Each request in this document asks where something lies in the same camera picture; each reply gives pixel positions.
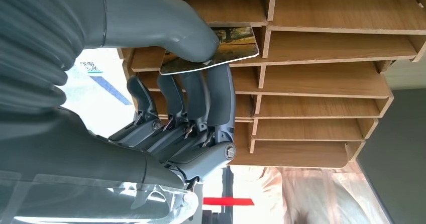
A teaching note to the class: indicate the red barrier belt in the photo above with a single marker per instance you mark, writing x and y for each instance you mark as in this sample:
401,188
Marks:
229,202

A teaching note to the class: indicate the wooden card organizer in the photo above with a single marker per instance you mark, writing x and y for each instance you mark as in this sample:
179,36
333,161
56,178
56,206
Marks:
332,79

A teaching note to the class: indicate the clear plastic hand cover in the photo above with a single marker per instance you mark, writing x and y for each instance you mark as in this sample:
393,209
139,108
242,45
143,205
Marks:
100,199

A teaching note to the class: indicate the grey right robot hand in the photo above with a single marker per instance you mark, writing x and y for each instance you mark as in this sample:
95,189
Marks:
166,16

